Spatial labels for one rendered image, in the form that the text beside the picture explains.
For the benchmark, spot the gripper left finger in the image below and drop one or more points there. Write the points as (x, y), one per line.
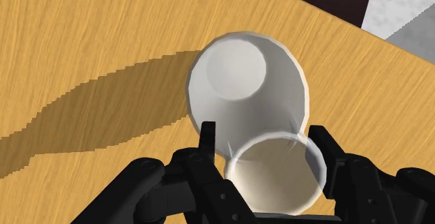
(204, 182)

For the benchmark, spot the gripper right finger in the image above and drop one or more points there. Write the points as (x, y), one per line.
(360, 189)

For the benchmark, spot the white mug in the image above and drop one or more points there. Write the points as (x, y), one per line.
(238, 90)

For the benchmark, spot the wooden table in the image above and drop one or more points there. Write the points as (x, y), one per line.
(85, 39)

